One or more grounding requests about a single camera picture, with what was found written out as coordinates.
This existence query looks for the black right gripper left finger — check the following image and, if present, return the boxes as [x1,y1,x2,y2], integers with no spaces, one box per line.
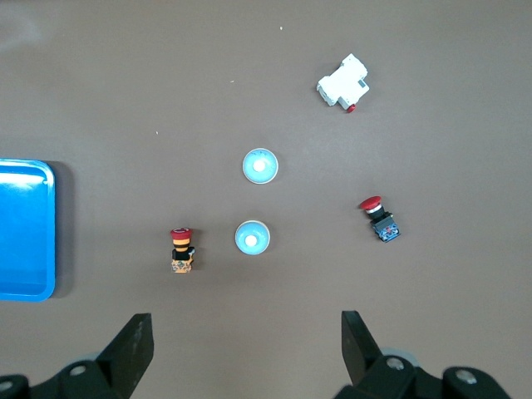
[0,313,155,399]

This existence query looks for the light blue call bell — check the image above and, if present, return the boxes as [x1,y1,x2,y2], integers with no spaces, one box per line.
[234,219,271,257]
[242,147,279,185]

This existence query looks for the red emergency button orange base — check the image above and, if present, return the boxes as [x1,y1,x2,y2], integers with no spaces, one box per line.
[169,227,196,275]

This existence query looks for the blue plastic tray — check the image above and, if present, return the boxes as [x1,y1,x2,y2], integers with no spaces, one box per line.
[0,158,57,303]

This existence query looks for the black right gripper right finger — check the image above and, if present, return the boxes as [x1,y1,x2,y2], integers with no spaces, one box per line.
[332,309,512,399]

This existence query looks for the red mushroom button blue base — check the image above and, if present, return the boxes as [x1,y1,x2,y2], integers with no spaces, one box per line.
[359,195,401,244]

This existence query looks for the white circuit breaker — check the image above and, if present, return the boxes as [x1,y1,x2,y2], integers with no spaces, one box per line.
[316,52,370,114]

